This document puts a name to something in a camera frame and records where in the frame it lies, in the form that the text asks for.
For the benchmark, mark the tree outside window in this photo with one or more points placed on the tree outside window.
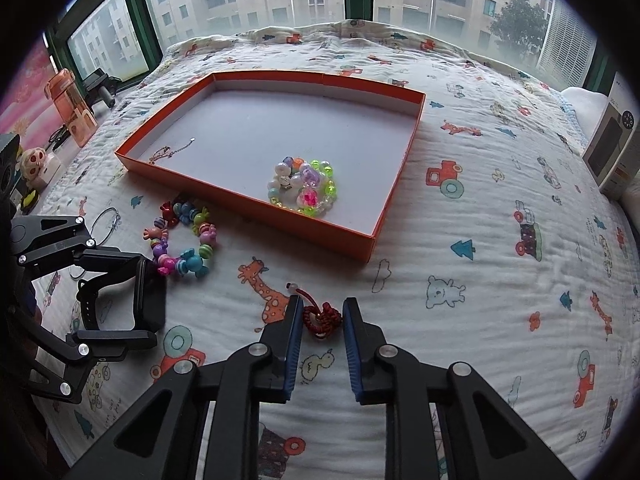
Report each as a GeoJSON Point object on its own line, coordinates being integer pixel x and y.
{"type": "Point", "coordinates": [517, 25]}

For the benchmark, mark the orange cardboard box lid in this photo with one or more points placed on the orange cardboard box lid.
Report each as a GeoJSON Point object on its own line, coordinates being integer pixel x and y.
{"type": "Point", "coordinates": [300, 125]}

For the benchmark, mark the cardboard product box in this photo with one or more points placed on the cardboard product box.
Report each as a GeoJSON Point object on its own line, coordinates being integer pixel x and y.
{"type": "Point", "coordinates": [612, 145]}

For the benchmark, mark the black smartwatch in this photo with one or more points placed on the black smartwatch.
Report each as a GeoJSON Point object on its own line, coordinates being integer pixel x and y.
{"type": "Point", "coordinates": [150, 300]}

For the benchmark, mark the white louvered grille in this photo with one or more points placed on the white louvered grille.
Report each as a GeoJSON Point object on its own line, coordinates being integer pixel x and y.
{"type": "Point", "coordinates": [567, 40]}

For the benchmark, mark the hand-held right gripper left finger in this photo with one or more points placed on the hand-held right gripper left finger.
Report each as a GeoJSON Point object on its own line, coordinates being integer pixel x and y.
{"type": "Point", "coordinates": [295, 355]}

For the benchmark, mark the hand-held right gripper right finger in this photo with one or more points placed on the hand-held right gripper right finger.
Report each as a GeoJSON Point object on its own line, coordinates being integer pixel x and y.
{"type": "Point", "coordinates": [350, 360]}

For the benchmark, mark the printed blanket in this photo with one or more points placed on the printed blanket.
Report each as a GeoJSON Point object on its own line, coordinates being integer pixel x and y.
{"type": "Point", "coordinates": [500, 270]}

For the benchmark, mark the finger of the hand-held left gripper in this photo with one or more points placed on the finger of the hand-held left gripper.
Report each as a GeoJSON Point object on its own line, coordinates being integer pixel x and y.
{"type": "Point", "coordinates": [105, 257]}
{"type": "Point", "coordinates": [115, 342]}

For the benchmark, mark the pink printed cloth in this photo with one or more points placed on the pink printed cloth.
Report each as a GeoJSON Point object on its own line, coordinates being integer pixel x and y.
{"type": "Point", "coordinates": [25, 95]}

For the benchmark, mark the black device on sill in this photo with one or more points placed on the black device on sill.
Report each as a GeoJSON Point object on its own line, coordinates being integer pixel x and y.
{"type": "Point", "coordinates": [97, 87]}

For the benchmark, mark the skull toy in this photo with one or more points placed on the skull toy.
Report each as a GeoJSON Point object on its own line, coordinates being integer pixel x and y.
{"type": "Point", "coordinates": [32, 162]}

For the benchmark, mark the orange water bottle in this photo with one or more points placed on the orange water bottle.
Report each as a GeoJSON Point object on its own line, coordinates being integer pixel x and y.
{"type": "Point", "coordinates": [70, 105]}

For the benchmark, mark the small white box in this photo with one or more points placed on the small white box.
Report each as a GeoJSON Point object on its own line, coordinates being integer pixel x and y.
{"type": "Point", "coordinates": [52, 172]}

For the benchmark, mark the white pillow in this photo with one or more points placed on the white pillow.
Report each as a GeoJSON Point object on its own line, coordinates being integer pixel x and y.
{"type": "Point", "coordinates": [582, 110]}

